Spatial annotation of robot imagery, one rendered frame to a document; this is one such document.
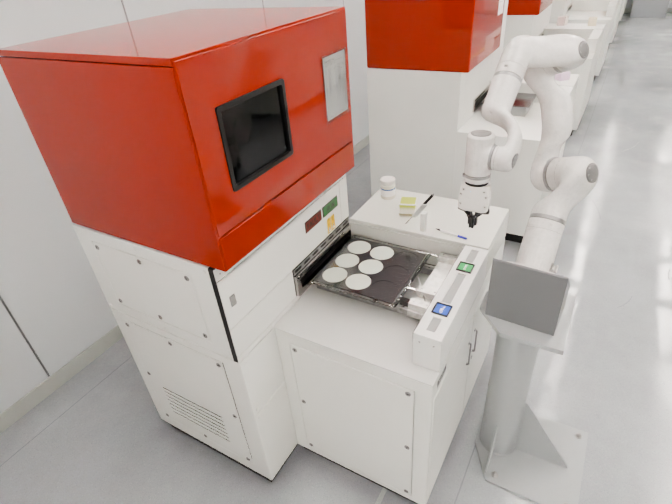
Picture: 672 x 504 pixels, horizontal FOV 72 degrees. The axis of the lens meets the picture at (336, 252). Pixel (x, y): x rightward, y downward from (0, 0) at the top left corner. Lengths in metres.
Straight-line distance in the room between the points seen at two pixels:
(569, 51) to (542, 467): 1.70
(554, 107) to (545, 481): 1.54
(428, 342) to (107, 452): 1.79
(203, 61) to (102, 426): 2.10
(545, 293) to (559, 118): 0.59
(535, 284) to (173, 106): 1.22
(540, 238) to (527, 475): 1.12
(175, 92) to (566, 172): 1.24
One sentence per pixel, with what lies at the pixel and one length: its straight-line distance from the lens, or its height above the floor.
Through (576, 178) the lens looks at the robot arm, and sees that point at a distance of 1.73.
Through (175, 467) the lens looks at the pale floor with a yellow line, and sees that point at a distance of 2.53.
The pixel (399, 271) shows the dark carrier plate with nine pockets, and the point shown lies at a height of 0.90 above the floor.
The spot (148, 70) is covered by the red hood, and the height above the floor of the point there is 1.79.
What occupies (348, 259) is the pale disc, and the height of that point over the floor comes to 0.90.
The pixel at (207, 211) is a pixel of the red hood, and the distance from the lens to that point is 1.30.
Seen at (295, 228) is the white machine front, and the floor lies 1.13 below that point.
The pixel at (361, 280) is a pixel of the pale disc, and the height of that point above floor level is 0.90.
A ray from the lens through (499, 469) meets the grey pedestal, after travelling 2.37.
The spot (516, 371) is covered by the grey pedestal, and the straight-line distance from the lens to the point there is 1.98.
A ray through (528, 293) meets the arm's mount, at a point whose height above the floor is 0.97.
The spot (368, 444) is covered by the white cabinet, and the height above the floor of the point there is 0.34.
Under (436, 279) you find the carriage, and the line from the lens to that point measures 1.85.
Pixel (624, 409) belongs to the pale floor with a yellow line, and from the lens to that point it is 2.78.
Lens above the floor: 2.01
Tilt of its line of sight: 34 degrees down
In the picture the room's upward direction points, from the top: 5 degrees counter-clockwise
